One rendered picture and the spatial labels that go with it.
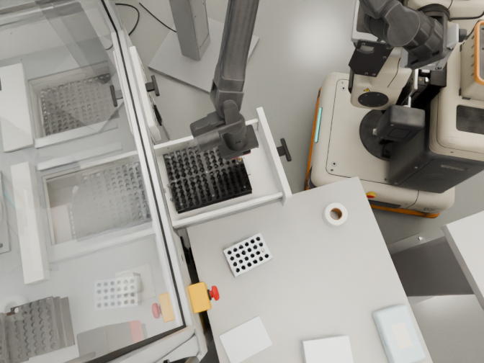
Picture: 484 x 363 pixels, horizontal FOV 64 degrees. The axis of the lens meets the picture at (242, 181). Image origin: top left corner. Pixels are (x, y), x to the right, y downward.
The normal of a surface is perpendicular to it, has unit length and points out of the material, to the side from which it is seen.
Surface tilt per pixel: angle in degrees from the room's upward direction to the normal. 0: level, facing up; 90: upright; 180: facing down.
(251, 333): 0
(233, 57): 54
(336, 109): 0
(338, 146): 0
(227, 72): 45
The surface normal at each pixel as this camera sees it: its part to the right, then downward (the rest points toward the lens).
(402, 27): 0.27, 0.60
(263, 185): 0.00, -0.30
